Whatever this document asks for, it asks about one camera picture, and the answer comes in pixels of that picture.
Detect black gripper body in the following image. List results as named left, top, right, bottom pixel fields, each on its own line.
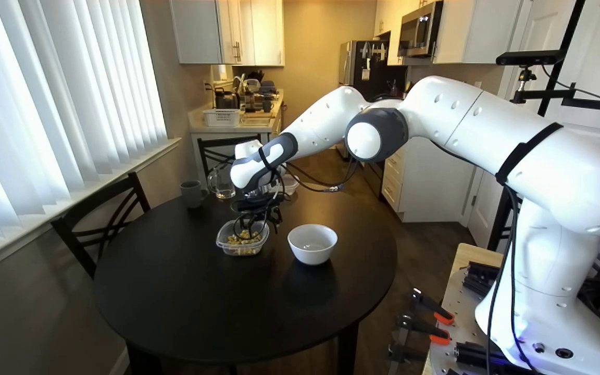
left=236, top=174, right=287, bottom=220

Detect clear plastic lunch box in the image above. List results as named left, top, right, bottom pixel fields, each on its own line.
left=215, top=216, right=274, bottom=259

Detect white ceramic bowl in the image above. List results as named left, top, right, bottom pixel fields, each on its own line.
left=285, top=222, right=340, bottom=267

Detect black box on workbench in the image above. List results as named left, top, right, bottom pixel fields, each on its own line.
left=464, top=260, right=505, bottom=297

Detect empty clear plastic container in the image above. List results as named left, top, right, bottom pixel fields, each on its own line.
left=280, top=173, right=302, bottom=197

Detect clear drinking glass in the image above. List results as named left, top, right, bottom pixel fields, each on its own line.
left=208, top=165, right=237, bottom=202

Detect dark grey cup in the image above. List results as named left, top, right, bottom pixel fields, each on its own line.
left=179, top=179, right=208, bottom=211

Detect black wooden chair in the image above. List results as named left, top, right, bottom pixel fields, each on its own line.
left=50, top=171, right=153, bottom=279
left=196, top=133, right=266, bottom=185

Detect white dish tub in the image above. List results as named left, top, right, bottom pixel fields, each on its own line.
left=203, top=108, right=245, bottom=132

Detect black coffee maker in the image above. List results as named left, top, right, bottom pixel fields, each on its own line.
left=214, top=86, right=242, bottom=112

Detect white base cabinet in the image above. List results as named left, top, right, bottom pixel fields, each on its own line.
left=379, top=133, right=492, bottom=224

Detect black refrigerator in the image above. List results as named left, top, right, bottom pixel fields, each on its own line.
left=339, top=39, right=408, bottom=102

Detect light wooden robot workbench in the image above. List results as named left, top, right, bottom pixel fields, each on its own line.
left=421, top=242, right=525, bottom=375

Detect white vertical window blinds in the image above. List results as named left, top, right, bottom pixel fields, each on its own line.
left=0, top=0, right=171, bottom=242

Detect black microwave oven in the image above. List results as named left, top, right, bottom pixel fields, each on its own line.
left=396, top=0, right=447, bottom=60

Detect white door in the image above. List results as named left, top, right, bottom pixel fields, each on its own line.
left=466, top=0, right=600, bottom=247

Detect white wall cabinet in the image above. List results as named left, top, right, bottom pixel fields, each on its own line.
left=169, top=0, right=287, bottom=68
left=371, top=0, right=525, bottom=68

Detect black clamp with orange handle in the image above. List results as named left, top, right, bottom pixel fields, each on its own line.
left=410, top=286, right=457, bottom=330
left=398, top=313, right=453, bottom=347

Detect black camera stand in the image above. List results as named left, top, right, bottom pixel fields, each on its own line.
left=485, top=0, right=600, bottom=251

